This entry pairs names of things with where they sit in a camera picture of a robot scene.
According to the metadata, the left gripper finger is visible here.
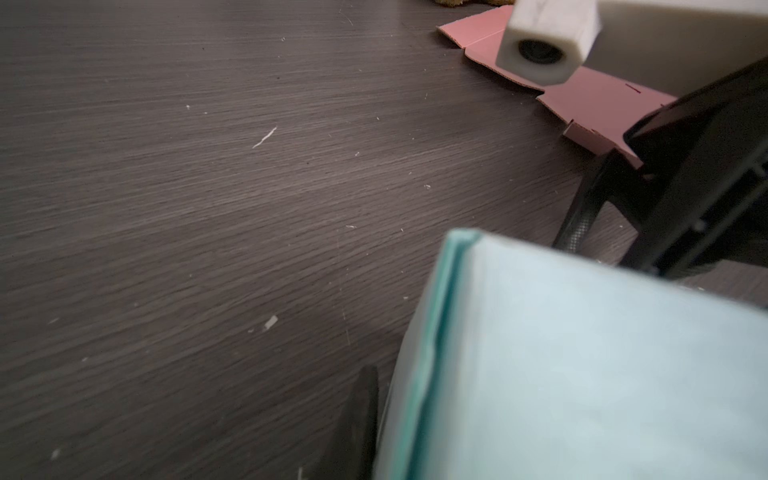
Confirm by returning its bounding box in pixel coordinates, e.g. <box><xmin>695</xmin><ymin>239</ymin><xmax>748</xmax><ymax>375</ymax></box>
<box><xmin>314</xmin><ymin>365</ymin><xmax>379</xmax><ymax>480</ymax></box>

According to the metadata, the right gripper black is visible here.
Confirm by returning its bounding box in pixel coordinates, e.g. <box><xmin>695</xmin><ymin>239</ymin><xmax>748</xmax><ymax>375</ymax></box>
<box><xmin>552</xmin><ymin>59</ymin><xmax>767</xmax><ymax>278</ymax></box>

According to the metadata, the light blue paper box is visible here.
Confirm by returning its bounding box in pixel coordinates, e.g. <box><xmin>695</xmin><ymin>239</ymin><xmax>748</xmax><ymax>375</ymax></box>
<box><xmin>373</xmin><ymin>229</ymin><xmax>767</xmax><ymax>479</ymax></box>

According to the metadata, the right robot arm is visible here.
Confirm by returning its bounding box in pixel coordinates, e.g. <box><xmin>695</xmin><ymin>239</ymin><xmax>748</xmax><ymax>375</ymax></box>
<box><xmin>553</xmin><ymin>1</ymin><xmax>767</xmax><ymax>279</ymax></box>

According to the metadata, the pink flat paper box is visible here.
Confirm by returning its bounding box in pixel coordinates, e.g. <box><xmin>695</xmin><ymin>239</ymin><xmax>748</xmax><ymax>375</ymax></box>
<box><xmin>437</xmin><ymin>6</ymin><xmax>676</xmax><ymax>167</ymax></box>

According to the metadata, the brown teddy bear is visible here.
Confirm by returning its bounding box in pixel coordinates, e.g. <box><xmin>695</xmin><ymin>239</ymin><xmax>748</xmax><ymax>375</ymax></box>
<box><xmin>434</xmin><ymin>0</ymin><xmax>516</xmax><ymax>8</ymax></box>

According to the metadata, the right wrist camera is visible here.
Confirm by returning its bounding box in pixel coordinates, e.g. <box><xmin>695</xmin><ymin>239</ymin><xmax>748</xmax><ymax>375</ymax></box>
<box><xmin>496</xmin><ymin>0</ymin><xmax>602</xmax><ymax>86</ymax></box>

